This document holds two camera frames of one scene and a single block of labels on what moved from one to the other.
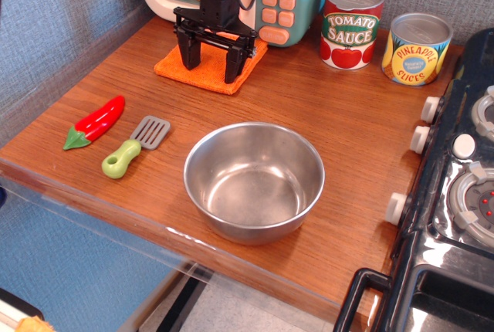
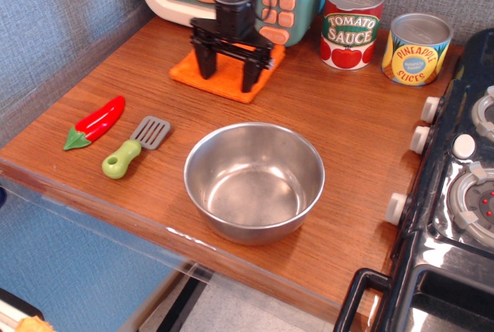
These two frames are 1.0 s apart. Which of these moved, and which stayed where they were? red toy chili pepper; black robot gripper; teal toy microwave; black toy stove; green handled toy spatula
Moved: black robot gripper
Stayed: teal toy microwave; black toy stove; green handled toy spatula; red toy chili pepper
